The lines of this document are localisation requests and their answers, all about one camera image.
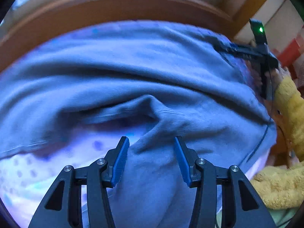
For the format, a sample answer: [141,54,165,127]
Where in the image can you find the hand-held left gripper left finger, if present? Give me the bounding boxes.
[28,136,130,228]

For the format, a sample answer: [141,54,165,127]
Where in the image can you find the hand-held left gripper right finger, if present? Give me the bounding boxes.
[173,136,277,228]

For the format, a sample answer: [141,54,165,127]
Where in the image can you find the person's right hand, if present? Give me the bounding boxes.
[273,66,291,83]

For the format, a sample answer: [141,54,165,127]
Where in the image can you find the pale green cloth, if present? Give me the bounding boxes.
[269,205,298,228]

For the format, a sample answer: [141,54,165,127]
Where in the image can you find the white and red patterned cloth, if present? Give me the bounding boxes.
[273,28,304,87]

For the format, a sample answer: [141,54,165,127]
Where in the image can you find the wooden window frame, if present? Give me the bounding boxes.
[0,0,278,73]

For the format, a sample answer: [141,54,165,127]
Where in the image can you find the grey-blue fleece pants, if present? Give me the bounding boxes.
[0,20,277,228]

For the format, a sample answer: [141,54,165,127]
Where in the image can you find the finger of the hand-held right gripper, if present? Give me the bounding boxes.
[209,37,262,60]

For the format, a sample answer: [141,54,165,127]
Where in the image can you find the black cable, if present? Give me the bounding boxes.
[245,70,276,164]

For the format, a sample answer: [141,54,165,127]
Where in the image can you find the yellow fleece top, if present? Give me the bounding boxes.
[249,163,304,211]

